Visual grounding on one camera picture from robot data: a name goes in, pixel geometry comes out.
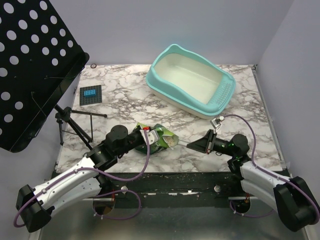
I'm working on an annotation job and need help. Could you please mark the clear plastic scoop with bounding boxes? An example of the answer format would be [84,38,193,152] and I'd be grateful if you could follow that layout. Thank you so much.
[172,140,189,147]

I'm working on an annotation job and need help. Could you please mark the green litter bag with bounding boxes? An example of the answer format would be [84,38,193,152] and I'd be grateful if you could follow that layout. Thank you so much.
[134,122,179,155]

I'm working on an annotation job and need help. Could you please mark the teal white litter box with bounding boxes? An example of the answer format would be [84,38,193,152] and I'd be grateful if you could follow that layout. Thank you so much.
[145,44,236,119]

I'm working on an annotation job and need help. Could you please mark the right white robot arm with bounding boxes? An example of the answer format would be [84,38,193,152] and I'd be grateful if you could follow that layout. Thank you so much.
[186,129,320,232]

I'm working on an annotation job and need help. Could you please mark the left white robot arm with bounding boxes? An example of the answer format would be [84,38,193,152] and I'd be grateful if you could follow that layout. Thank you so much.
[13,125,152,233]

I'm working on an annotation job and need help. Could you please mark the beige litter pellets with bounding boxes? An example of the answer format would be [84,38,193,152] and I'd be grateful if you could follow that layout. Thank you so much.
[162,136,175,148]

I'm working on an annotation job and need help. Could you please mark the black stand tripod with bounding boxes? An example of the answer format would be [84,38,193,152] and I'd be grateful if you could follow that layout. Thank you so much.
[54,104,108,150]

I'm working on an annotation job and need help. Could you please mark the dark grey lego baseplate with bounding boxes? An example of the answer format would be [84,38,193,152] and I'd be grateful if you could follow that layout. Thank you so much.
[79,85,102,106]

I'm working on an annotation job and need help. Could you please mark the blue lego brick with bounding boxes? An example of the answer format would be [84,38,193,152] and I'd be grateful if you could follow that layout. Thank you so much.
[83,89,96,98]

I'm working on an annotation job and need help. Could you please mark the black perforated music stand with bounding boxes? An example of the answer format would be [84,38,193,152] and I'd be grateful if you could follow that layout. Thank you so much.
[0,0,89,153]

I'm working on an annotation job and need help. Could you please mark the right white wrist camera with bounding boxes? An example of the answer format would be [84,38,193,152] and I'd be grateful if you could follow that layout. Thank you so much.
[210,116,225,134]

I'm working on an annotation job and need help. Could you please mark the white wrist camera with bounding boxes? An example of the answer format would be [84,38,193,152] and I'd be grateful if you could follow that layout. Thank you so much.
[210,116,225,134]
[140,127,160,145]

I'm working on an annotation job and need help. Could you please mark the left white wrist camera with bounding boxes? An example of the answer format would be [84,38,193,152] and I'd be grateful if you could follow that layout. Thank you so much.
[140,127,160,145]

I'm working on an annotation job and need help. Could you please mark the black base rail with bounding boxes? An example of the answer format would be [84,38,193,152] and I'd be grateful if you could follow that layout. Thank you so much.
[72,171,251,208]

